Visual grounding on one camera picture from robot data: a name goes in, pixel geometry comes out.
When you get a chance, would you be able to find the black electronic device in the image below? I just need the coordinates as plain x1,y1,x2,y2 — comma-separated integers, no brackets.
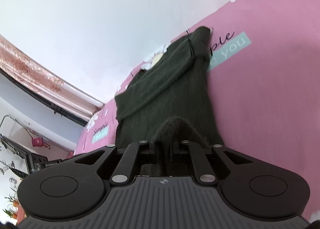
24,153,62,174

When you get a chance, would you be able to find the dark green knit sweater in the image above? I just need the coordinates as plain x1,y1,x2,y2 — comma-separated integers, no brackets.
115,27,223,176

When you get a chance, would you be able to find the pink floral bed sheet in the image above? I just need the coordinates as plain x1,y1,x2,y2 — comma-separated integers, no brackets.
74,0,320,219

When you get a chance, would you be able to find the pink hanging ornament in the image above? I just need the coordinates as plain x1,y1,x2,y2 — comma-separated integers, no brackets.
25,129,50,149

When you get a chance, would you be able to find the pink patterned curtain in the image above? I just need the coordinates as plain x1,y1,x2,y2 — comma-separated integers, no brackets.
1,37,104,121

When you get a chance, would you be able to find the black window frame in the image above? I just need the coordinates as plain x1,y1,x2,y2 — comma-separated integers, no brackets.
1,70,87,127

